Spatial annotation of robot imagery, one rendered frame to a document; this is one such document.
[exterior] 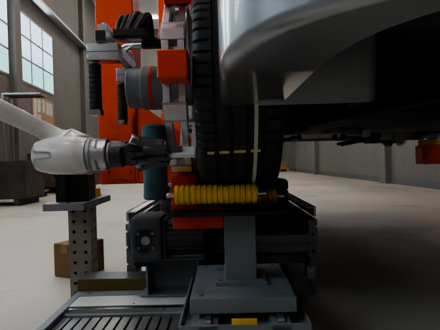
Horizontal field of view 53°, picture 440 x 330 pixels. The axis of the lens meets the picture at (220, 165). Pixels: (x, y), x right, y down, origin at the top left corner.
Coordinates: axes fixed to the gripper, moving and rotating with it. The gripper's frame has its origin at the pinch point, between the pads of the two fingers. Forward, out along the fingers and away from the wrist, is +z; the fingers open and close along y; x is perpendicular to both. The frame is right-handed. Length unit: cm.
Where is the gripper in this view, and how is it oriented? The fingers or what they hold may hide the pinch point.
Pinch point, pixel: (183, 152)
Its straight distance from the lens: 123.7
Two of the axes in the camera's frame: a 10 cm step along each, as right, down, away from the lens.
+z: 10.0, -0.3, -0.1
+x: -0.1, -7.2, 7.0
